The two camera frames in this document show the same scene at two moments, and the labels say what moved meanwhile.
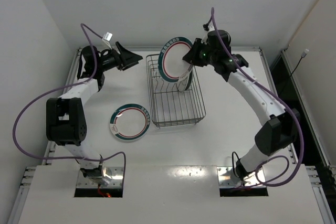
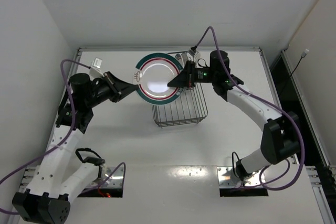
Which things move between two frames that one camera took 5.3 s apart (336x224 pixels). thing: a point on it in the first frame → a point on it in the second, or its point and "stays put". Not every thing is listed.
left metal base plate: (112, 177) stays put
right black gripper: (196, 52) → (190, 74)
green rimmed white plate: (129, 121) → (153, 73)
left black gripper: (121, 58) → (113, 86)
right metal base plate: (227, 178) stays put
